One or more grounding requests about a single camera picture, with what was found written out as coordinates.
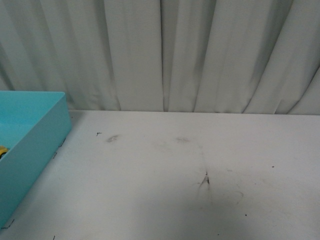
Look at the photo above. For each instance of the yellow beetle toy car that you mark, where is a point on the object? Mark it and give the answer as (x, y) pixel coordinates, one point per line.
(3, 151)

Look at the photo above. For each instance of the white pleated curtain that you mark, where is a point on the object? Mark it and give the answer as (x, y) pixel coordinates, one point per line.
(207, 56)

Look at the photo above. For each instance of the turquoise plastic storage bin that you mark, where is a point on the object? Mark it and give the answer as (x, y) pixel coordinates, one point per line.
(33, 125)

